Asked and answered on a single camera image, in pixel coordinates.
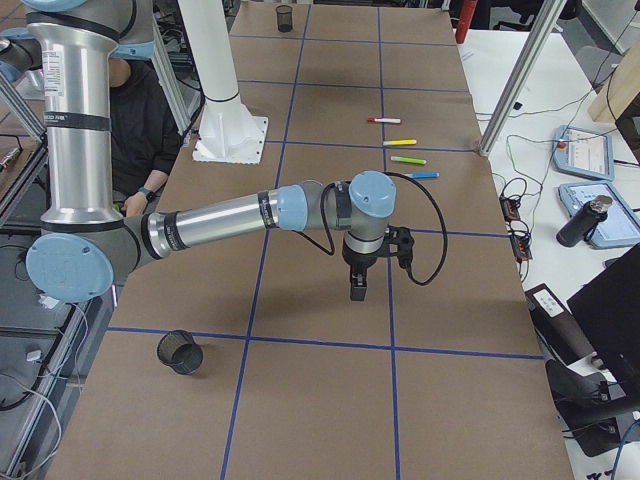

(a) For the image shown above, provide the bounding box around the red cylinder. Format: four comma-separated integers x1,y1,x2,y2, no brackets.
455,0,477,44

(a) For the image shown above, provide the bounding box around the yellow marker pen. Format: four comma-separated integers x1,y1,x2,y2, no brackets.
382,139,417,147

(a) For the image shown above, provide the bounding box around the black monitor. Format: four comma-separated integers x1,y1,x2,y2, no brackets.
568,246,639,395

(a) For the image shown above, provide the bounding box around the black mesh cup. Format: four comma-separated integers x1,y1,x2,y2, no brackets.
276,4,293,33
156,330,203,375

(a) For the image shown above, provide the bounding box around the upper teach pendant tablet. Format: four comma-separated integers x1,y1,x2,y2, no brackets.
553,125,615,181

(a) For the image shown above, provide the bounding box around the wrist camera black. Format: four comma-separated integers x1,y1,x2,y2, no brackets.
386,226,415,272

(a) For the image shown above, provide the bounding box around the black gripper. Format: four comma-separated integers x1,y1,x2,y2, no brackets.
342,244,379,301

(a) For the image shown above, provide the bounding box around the red marker pen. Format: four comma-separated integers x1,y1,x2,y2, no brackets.
367,117,402,125

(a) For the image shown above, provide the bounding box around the lower teach pendant tablet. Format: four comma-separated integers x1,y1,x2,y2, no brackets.
556,181,639,249

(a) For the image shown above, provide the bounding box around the seated person in black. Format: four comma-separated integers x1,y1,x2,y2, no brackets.
109,58,182,217

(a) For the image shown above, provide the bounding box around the black water bottle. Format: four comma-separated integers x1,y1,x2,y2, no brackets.
556,195,613,247

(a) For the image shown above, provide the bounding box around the black mesh cup near left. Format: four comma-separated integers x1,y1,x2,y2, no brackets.
276,4,293,33

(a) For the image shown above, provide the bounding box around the teach pendant tablet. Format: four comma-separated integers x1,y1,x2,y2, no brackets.
556,181,639,249
553,125,615,181

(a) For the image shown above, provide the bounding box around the aluminium frame post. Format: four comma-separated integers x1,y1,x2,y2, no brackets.
477,0,566,157

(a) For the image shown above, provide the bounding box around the blue marker pen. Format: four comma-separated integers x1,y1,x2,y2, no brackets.
406,172,440,180

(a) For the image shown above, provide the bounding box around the black mesh cup near right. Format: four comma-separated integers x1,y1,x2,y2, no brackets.
156,330,203,375

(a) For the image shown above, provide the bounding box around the green marker pen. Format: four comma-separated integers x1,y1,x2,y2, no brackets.
390,155,427,166

